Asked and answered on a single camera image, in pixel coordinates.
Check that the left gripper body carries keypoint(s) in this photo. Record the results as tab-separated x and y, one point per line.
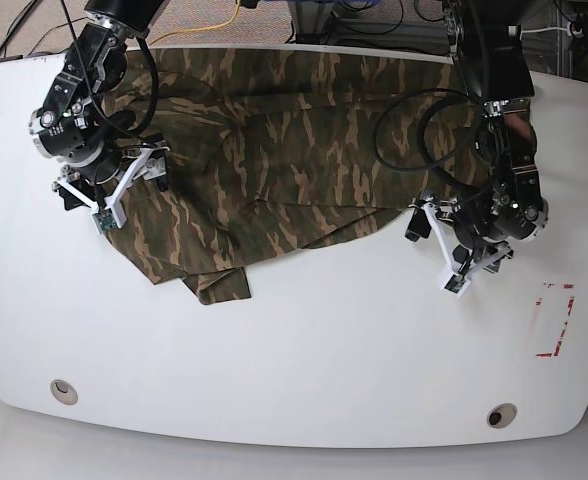
464	249

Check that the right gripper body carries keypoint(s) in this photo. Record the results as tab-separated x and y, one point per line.
111	180

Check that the camouflage t-shirt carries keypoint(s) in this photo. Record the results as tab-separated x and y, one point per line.
272	151

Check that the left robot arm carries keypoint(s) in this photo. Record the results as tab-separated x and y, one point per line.
496	185

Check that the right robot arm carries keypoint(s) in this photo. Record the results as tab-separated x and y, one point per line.
72	126

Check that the red tape marking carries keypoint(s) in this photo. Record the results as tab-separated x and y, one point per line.
552	314

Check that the grey metal stand base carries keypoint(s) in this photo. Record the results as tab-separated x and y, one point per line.
316	22

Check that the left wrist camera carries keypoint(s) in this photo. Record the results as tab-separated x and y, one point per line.
453	282

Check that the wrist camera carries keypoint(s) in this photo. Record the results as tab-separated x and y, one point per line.
109	218
453	282

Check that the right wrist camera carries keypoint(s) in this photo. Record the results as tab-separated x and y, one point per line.
109	218

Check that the right table cable grommet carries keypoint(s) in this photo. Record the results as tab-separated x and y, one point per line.
502	416

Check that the table cable grommet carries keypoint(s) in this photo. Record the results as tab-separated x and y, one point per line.
64	392
502	416

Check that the left table cable grommet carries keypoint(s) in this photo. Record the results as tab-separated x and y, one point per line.
64	392

